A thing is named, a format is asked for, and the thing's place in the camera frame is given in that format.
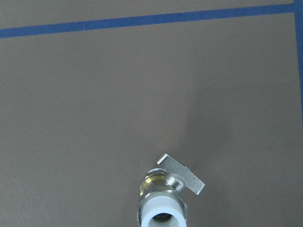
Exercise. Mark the PPR valve white brass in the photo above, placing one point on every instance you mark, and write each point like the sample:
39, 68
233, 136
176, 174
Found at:
160, 194

